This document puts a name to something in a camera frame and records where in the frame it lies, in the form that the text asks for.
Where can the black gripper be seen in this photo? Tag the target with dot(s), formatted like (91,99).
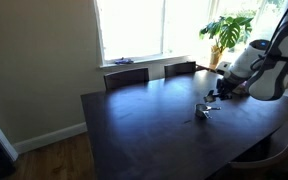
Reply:
(226,89)

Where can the large silver measuring cup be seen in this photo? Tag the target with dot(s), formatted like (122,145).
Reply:
(202,110)

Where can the medium silver measuring cup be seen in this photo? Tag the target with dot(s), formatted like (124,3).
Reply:
(211,96)

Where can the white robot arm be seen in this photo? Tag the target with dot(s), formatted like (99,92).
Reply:
(263,66)

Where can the dark wooden chair right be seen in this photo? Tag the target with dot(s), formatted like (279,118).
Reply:
(179,68)

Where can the dark wooden chair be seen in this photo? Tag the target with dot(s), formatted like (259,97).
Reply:
(129,77)
(179,68)

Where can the green potted plant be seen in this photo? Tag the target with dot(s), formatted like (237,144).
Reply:
(226,32)

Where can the dark wooden dining table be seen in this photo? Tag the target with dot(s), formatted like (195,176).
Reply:
(149,131)

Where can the near curved wooden chair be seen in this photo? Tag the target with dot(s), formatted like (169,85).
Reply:
(277,152)

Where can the dark wooden chair left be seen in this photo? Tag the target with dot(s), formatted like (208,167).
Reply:
(129,77)

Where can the blue object on windowsill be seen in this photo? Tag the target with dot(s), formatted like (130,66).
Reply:
(123,61)

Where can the white window frame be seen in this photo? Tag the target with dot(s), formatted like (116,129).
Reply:
(148,30)

